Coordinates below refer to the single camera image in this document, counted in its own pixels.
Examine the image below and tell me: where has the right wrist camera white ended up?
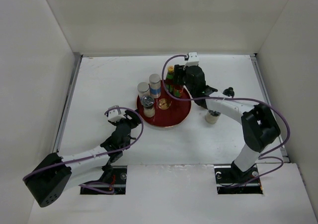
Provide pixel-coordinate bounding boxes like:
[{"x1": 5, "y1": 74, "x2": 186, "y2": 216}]
[{"x1": 184, "y1": 52, "x2": 199, "y2": 67}]

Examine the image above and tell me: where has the bead jar blue label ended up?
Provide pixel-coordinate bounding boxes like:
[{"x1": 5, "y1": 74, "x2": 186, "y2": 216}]
[
  {"x1": 137, "y1": 82, "x2": 150, "y2": 102},
  {"x1": 149, "y1": 74, "x2": 161, "y2": 99}
]

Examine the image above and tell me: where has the white salt grinder black cap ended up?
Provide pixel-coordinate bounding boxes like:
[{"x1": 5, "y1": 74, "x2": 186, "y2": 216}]
[{"x1": 141, "y1": 95, "x2": 155, "y2": 118}]

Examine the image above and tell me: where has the round red lacquer tray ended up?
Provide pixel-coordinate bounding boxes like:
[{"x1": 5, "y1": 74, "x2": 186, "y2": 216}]
[{"x1": 136, "y1": 84, "x2": 191, "y2": 128}]

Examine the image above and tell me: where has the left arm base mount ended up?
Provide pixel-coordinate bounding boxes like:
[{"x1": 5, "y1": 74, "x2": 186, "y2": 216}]
[{"x1": 80, "y1": 166, "x2": 128, "y2": 195}]

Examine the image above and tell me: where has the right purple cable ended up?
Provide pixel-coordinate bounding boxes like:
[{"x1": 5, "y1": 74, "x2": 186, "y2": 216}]
[{"x1": 161, "y1": 55, "x2": 292, "y2": 189}]

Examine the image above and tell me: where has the white spice grinder black cap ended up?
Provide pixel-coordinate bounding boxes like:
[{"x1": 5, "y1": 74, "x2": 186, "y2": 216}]
[{"x1": 223, "y1": 87, "x2": 235, "y2": 98}]

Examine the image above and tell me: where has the red sauce bottle yellow cap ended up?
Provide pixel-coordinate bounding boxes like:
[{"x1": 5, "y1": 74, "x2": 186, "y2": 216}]
[{"x1": 165, "y1": 66, "x2": 174, "y2": 94}]

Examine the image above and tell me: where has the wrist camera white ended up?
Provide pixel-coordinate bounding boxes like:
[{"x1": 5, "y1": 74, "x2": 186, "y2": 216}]
[
  {"x1": 104, "y1": 105, "x2": 125, "y2": 123},
  {"x1": 184, "y1": 52, "x2": 199, "y2": 67}
]

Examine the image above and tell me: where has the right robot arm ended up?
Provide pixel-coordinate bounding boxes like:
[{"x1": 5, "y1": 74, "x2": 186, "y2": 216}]
[{"x1": 173, "y1": 65, "x2": 281, "y2": 182}]

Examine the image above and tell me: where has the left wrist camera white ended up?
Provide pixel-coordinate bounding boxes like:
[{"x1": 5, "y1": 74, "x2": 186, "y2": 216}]
[{"x1": 104, "y1": 105, "x2": 125, "y2": 123}]

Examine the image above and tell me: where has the beige spice grinder black cap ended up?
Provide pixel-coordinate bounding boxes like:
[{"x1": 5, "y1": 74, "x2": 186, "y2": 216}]
[{"x1": 205, "y1": 110, "x2": 221, "y2": 124}]

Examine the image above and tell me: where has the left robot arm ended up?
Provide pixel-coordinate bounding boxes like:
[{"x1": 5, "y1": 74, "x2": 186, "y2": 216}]
[{"x1": 23, "y1": 106, "x2": 144, "y2": 208}]

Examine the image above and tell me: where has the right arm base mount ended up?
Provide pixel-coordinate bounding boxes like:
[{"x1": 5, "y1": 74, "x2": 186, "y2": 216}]
[{"x1": 214, "y1": 164, "x2": 263, "y2": 195}]

